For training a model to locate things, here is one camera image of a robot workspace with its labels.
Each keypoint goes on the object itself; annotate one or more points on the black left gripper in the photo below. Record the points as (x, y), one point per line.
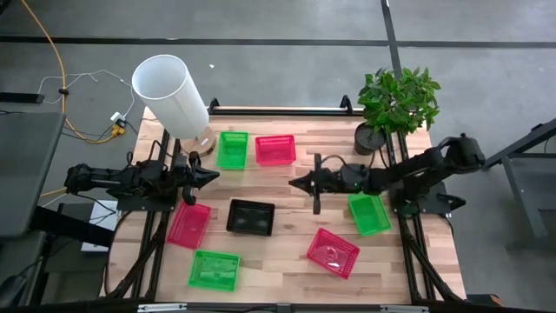
(184, 174)

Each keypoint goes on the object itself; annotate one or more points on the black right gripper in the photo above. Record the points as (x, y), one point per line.
(330, 180)

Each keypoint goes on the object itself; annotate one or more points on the red plastic basket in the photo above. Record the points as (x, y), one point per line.
(189, 226)
(275, 151)
(332, 254)

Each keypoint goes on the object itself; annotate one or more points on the black plastic basket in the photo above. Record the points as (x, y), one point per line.
(250, 219)

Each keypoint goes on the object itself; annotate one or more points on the green plastic basket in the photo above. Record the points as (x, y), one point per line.
(213, 270)
(369, 215)
(232, 152)

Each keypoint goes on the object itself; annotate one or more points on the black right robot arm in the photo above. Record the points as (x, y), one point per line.
(417, 167)

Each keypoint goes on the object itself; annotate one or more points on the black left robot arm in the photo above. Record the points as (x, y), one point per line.
(108, 178)

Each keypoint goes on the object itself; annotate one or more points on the white cylinder shade table lamp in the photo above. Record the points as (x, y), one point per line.
(174, 100)

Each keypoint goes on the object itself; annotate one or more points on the yellow plug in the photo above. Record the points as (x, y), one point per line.
(118, 130)

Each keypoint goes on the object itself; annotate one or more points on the white power adapter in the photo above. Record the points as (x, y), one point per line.
(117, 117)

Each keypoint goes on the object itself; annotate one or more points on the green potted plant black pot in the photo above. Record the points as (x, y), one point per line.
(397, 102)

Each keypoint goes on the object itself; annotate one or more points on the grey desk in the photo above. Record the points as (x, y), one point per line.
(26, 174)
(530, 174)

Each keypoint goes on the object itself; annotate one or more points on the black aluminium rig frame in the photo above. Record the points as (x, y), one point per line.
(402, 145)
(165, 141)

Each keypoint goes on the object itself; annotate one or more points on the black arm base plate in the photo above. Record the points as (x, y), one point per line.
(434, 202)
(143, 204)

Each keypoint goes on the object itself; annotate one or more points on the black table edge rail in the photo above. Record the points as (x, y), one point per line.
(282, 111)

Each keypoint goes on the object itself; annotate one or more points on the black rail with silver brackets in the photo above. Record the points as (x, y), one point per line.
(260, 309)

